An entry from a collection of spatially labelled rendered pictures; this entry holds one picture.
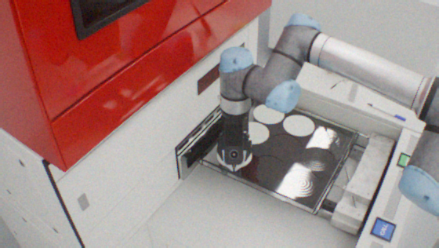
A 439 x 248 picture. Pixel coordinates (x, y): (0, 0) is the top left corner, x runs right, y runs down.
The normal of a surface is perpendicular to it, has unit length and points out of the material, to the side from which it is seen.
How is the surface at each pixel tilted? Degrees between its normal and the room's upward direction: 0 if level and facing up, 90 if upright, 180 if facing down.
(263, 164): 0
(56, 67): 90
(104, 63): 90
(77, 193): 90
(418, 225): 0
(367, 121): 90
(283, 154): 0
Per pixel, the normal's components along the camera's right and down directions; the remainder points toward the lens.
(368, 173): -0.01, -0.76
